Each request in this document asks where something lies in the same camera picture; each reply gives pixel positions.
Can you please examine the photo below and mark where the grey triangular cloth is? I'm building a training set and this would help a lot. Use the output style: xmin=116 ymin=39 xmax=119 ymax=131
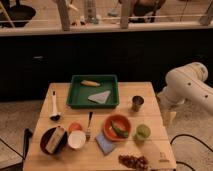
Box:
xmin=88 ymin=90 xmax=111 ymax=104

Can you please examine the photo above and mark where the white handled ladle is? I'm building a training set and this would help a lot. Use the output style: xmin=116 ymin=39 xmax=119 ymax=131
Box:
xmin=50 ymin=92 xmax=61 ymax=121

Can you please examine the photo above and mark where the black table clamp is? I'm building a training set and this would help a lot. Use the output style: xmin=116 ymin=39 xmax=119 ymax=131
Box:
xmin=23 ymin=129 xmax=33 ymax=157

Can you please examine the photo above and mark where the green plastic tray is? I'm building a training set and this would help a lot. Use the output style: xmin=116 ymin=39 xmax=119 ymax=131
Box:
xmin=67 ymin=75 xmax=119 ymax=109

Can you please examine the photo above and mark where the bunch of dark grapes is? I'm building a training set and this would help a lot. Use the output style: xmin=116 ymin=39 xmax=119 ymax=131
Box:
xmin=118 ymin=155 xmax=149 ymax=171

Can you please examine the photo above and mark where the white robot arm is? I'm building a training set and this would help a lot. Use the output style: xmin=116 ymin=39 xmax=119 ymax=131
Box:
xmin=157 ymin=62 xmax=213 ymax=127

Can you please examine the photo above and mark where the yellow corn cob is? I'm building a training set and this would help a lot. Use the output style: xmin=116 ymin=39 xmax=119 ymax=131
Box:
xmin=81 ymin=80 xmax=101 ymax=87

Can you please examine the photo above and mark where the black cable on floor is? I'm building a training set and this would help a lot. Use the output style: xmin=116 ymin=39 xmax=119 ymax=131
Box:
xmin=170 ymin=133 xmax=213 ymax=171

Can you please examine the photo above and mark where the wooden block brush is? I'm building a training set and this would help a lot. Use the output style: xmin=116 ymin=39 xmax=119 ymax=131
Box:
xmin=45 ymin=127 xmax=65 ymax=154

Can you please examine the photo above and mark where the small metal cup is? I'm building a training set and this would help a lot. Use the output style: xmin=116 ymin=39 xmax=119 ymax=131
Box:
xmin=132 ymin=96 xmax=144 ymax=112

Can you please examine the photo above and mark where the dark brown bowl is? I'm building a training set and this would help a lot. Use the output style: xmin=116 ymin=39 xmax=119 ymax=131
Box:
xmin=40 ymin=127 xmax=68 ymax=154

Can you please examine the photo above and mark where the orange bowl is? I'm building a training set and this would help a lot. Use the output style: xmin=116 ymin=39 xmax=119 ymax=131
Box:
xmin=102 ymin=114 xmax=131 ymax=141

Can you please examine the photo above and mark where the orange plastic cup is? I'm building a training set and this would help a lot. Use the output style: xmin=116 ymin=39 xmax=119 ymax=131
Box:
xmin=68 ymin=122 xmax=82 ymax=133

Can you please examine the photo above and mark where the green pepper toy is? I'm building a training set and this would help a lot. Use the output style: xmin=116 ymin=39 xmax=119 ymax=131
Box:
xmin=111 ymin=121 xmax=129 ymax=138

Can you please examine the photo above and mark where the wooden table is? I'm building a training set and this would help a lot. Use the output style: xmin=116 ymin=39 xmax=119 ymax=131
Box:
xmin=23 ymin=82 xmax=176 ymax=171

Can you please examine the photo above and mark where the blue sponge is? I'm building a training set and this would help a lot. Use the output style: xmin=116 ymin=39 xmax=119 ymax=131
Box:
xmin=95 ymin=133 xmax=116 ymax=155

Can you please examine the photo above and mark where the metal fork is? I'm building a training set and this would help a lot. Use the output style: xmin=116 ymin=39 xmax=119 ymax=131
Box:
xmin=86 ymin=111 xmax=93 ymax=141

